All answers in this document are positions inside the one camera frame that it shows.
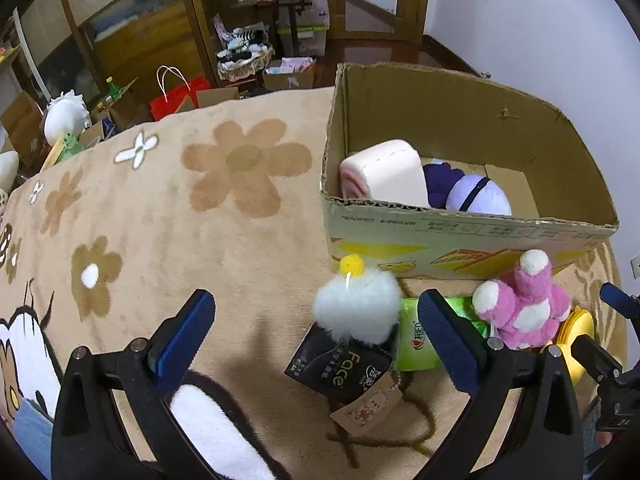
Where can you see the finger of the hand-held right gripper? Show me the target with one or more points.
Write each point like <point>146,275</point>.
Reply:
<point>619,301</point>
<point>595,355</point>

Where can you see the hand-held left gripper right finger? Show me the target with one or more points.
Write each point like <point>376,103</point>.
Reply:
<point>450,340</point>

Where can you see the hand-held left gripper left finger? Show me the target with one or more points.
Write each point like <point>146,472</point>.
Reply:
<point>185,335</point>

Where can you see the green tissue packet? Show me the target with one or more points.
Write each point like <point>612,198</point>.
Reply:
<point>415,340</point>

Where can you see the yellow round plush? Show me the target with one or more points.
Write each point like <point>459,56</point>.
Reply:
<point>575,325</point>

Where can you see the white fluffy plush yellow pompom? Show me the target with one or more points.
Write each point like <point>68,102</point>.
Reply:
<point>355,305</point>

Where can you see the brown paper tag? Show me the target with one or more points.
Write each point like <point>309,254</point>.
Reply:
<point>362,410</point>

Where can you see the black tissue packet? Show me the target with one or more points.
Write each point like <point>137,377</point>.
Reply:
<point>330,365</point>

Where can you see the beige flower printed blanket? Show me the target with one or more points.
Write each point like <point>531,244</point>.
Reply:
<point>200,250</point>

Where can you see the purple white plush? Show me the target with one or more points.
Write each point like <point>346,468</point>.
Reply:
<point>480,195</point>

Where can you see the pink white roll cake plush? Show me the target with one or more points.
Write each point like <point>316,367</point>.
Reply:
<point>395,170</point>

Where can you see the person's blue clothing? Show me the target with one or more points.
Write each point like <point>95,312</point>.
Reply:
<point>30,435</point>

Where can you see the green frog toy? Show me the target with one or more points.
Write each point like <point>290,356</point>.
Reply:
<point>72,144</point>

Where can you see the red paper shopping bag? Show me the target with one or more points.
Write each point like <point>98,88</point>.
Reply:
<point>175,100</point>

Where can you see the open cardboard box with bottles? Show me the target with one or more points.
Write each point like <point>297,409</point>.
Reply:
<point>122,107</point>

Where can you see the cream plush toy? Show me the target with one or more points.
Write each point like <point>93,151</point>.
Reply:
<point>7,167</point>

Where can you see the white spiky hair plush doll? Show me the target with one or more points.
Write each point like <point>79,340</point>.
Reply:
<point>62,120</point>

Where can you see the green bottle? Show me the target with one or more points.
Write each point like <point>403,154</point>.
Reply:
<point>114,89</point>

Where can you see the stacked brown cardboard boxes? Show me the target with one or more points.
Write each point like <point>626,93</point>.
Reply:
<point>20,125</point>

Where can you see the low cardboard box with papers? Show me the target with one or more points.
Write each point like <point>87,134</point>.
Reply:
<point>287,77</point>

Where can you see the wicker basket of socks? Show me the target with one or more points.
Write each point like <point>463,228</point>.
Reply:
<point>245,60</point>

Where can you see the wooden sliding door wardrobe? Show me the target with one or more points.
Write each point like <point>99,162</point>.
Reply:
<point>125,20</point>

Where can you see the clear plastic storage bin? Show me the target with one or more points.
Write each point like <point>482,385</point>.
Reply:
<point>305,37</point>

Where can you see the white curved pole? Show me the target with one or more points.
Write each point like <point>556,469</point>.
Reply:
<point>27,45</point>

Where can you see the small dark side table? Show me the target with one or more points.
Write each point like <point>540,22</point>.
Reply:
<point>295,5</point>

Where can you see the white wall socket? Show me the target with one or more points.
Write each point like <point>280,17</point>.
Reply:
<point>636,266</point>

